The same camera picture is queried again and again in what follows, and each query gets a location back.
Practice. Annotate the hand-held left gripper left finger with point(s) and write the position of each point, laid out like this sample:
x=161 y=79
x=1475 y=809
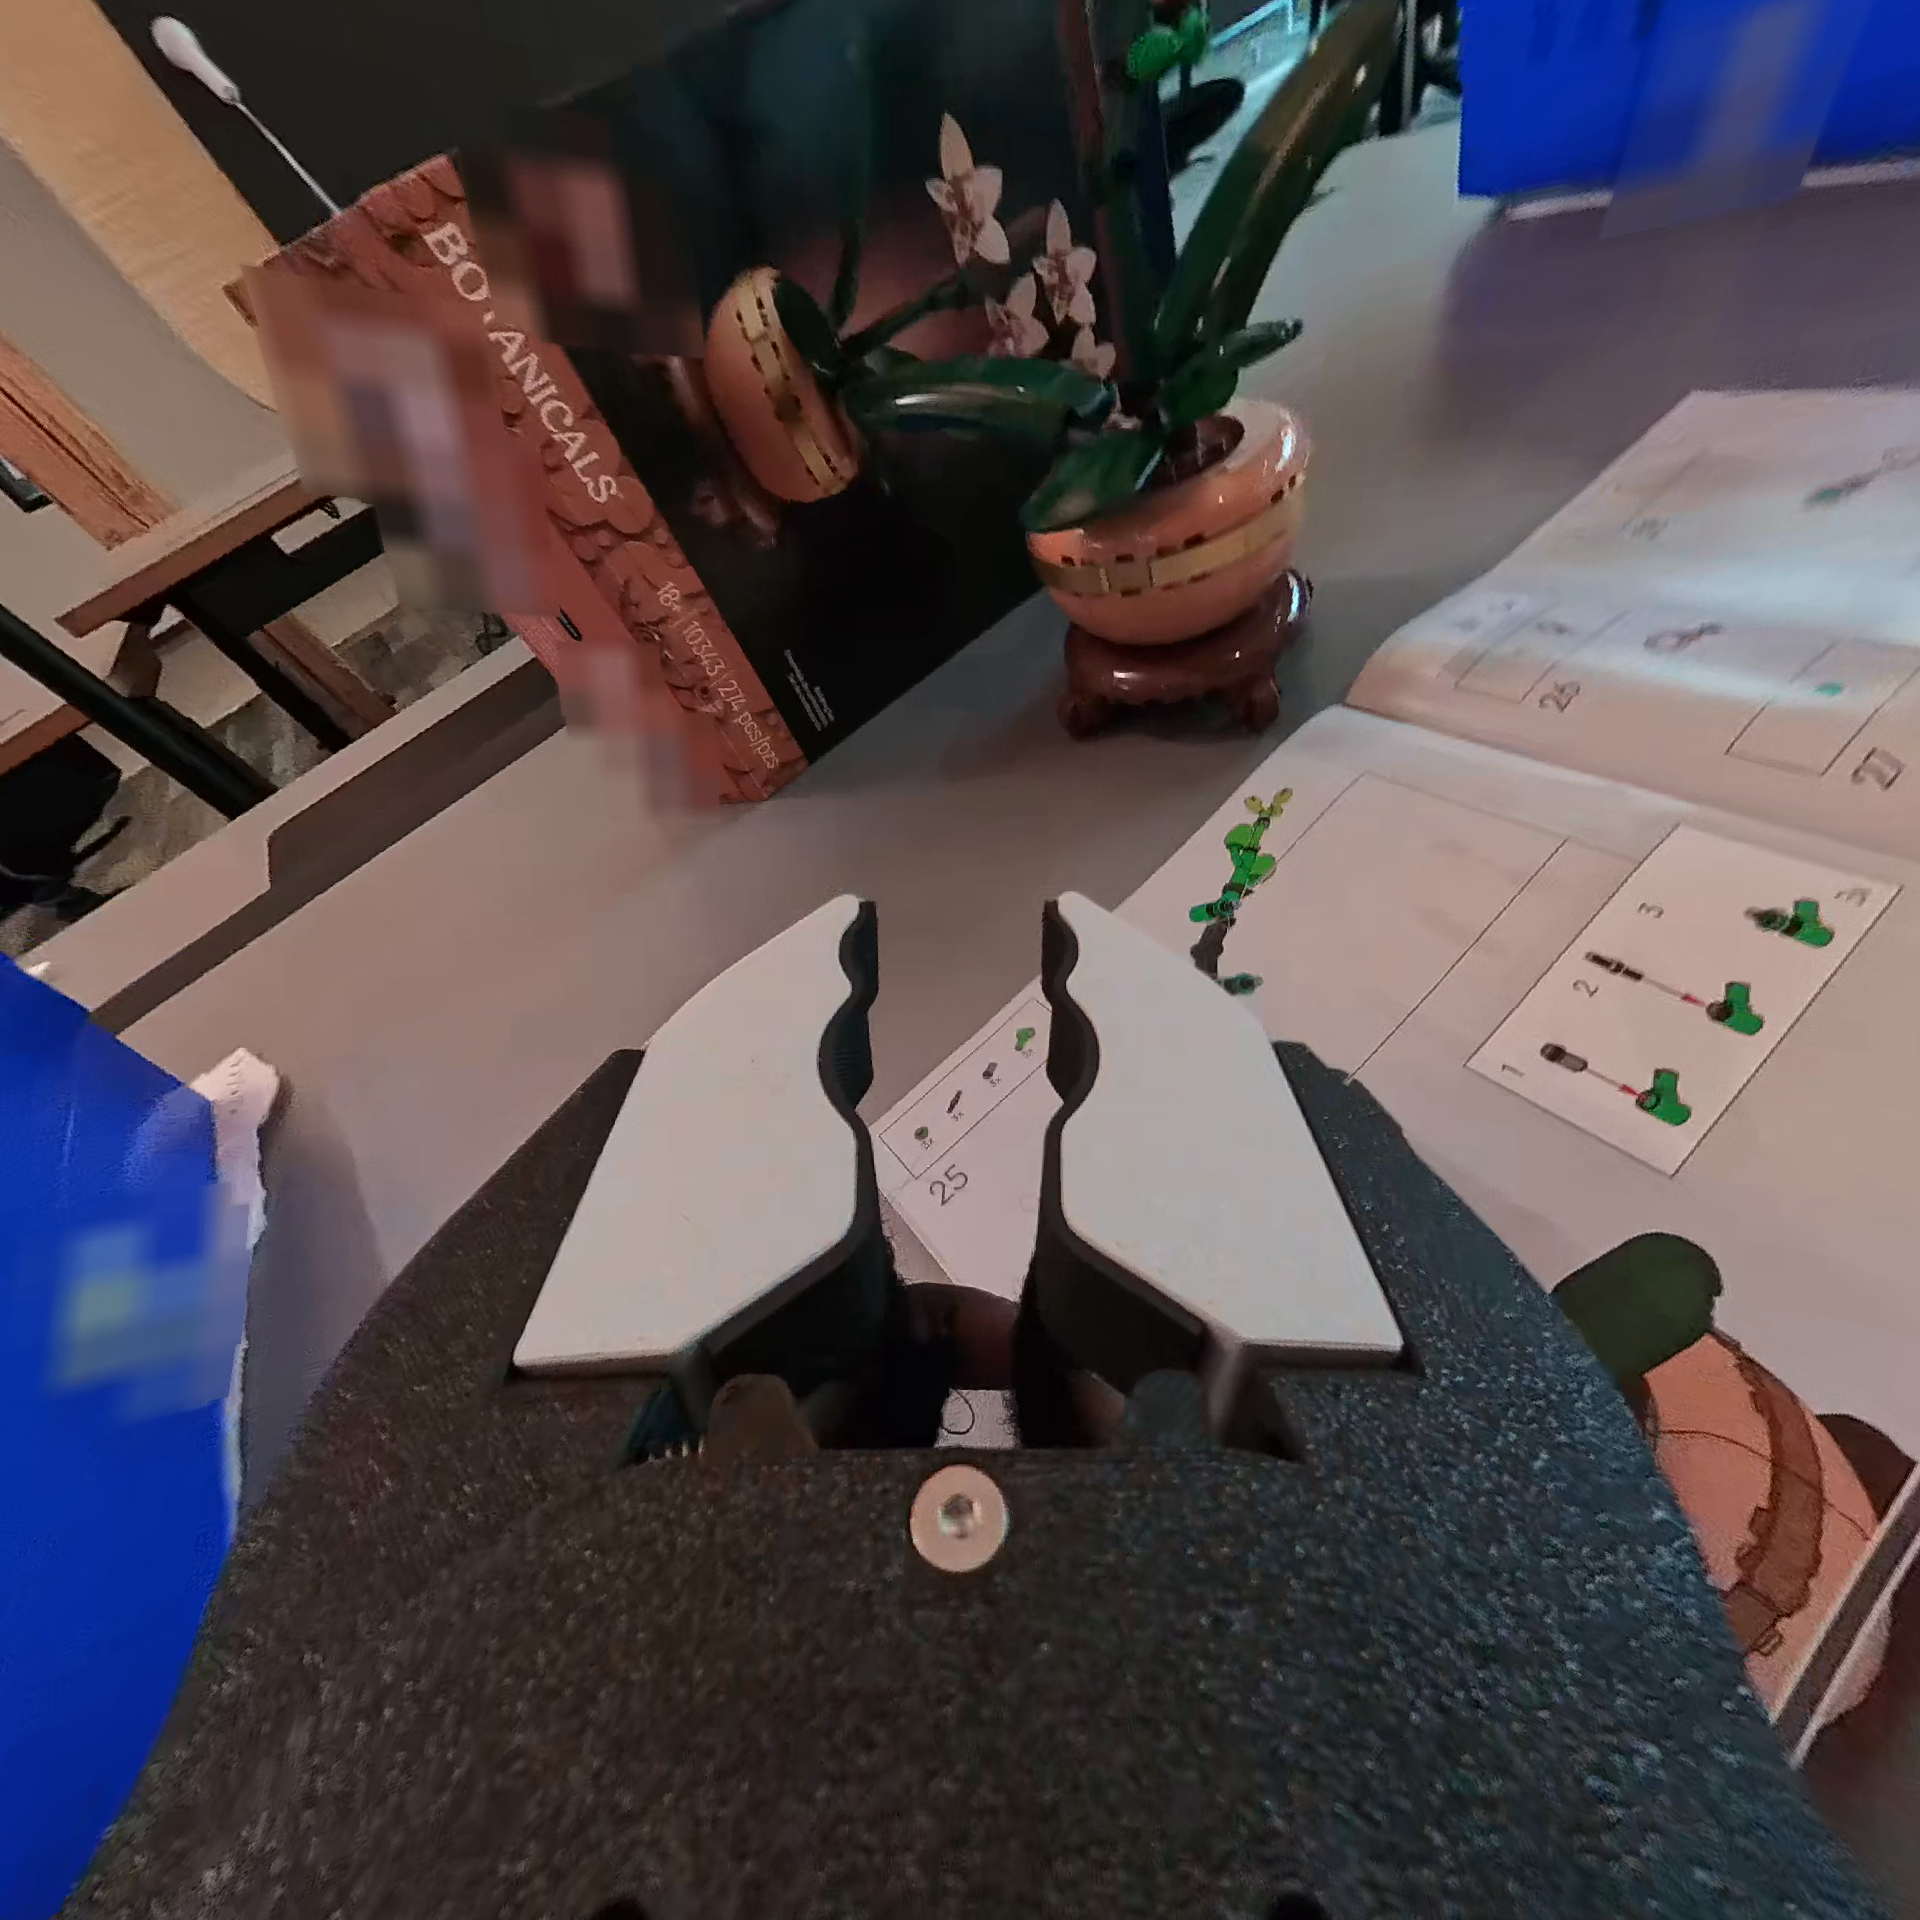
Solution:
x=706 y=1186

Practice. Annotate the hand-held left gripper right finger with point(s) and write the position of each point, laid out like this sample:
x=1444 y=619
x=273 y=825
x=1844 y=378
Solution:
x=1202 y=1171

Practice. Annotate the brick orchid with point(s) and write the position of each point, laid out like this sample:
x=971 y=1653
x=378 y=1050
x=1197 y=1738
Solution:
x=1172 y=525

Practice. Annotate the wood edged office desk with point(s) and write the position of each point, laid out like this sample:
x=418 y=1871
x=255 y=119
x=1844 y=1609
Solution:
x=195 y=548

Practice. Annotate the open instruction booklet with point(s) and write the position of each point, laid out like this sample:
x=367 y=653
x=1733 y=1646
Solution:
x=1500 y=932

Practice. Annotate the white crumpled paper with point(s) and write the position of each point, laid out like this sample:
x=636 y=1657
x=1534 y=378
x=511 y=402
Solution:
x=243 y=1126

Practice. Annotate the blue plastic bin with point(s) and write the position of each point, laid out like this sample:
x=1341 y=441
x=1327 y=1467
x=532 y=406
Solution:
x=106 y=1350
x=1665 y=90

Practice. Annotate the dark orchid set box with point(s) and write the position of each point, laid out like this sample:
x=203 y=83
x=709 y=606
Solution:
x=721 y=494

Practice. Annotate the white gooseneck microphone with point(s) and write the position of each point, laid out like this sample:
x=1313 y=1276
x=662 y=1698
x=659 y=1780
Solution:
x=203 y=60

